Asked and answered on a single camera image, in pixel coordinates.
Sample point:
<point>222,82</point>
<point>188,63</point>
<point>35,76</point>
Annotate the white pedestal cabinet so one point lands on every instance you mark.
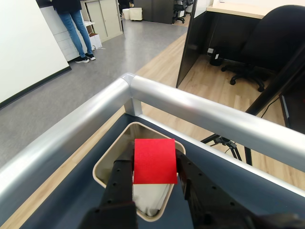
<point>133,14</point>

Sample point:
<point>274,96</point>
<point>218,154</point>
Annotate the beige sliding door cabinet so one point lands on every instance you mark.
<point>104,19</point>

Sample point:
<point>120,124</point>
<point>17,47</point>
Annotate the person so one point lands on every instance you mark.
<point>74,26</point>

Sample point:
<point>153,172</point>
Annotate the small black bin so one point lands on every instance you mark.
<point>216,58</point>

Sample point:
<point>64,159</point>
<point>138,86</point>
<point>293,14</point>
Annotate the black diagonal pole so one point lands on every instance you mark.
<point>274,88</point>

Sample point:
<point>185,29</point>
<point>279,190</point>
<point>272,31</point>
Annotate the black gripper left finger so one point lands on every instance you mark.
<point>118,190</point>

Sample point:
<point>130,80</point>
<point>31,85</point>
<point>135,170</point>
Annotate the black mesh office chair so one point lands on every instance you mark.
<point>179,12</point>

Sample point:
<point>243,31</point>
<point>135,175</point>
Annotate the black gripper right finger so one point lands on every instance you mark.
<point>209,205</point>

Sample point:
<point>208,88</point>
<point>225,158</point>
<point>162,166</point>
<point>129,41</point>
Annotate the dark tall cabinet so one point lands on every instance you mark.
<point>155,10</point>

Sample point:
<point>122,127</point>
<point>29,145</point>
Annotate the red cube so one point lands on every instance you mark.
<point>155,162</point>

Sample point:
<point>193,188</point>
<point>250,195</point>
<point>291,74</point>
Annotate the black tripod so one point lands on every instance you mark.
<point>224,140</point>

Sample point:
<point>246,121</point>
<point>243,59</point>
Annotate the dark grey mat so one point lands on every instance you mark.
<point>71,202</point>

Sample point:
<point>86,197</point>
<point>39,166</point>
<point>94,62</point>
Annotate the beige rounded box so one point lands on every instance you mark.
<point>104,164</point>

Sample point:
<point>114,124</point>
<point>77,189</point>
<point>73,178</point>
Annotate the white crumpled cloth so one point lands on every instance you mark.
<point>150,200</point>

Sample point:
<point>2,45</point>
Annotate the wooden top desk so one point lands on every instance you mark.
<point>238,8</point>

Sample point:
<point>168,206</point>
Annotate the white drawer cabinet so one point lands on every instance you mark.
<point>64,40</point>

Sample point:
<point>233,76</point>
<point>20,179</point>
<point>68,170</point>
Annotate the black partition panel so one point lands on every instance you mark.
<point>190,47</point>

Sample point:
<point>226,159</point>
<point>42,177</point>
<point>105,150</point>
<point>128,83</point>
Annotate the white cardboard box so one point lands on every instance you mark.
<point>95,40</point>

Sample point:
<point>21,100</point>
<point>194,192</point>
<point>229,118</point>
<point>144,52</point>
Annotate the silver aluminium table frame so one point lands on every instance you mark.
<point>190,105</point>

